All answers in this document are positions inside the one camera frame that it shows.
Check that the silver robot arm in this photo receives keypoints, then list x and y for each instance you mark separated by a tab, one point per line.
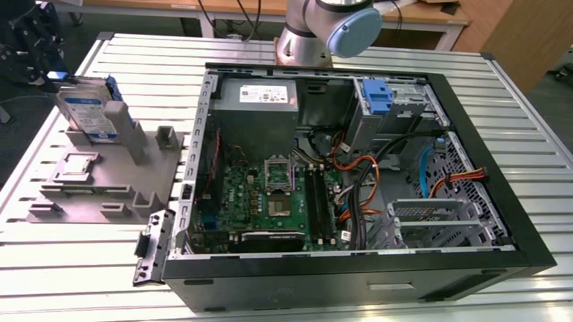
305	47

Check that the grey power supply unit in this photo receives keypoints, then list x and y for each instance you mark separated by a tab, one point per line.
255	131

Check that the black RAM slot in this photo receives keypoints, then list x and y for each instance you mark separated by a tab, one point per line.
314	204
327	204

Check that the black PC case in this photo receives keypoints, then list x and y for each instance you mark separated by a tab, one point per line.
313	278

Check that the metal disk bay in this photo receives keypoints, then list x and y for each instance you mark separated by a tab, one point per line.
429	223

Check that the blue drive latch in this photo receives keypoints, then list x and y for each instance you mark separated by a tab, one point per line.
378	97

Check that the grey hinged case bracket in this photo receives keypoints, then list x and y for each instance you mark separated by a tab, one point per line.
156	255

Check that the green motherboard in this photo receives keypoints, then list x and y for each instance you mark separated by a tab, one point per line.
237	201

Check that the metal locking lever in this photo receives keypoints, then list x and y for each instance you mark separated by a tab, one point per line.
293	177

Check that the black graphics card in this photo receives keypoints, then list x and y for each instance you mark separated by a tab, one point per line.
269	239

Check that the brown wooden cabinet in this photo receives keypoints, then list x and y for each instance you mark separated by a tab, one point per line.
528	40

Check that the CPU socket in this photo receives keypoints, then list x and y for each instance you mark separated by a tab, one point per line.
278	208

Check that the metal optical drive cage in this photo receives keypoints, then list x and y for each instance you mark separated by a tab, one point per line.
371	127

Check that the grey parts rack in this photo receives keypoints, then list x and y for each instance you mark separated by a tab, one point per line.
116	174

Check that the silver CPU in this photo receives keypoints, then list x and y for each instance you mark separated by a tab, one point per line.
78	165

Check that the hard disk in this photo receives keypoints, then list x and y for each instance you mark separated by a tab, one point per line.
83	110

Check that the wooden desk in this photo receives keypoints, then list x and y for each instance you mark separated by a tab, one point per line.
448	18

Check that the green RAM stick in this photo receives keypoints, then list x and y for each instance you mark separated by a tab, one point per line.
83	191

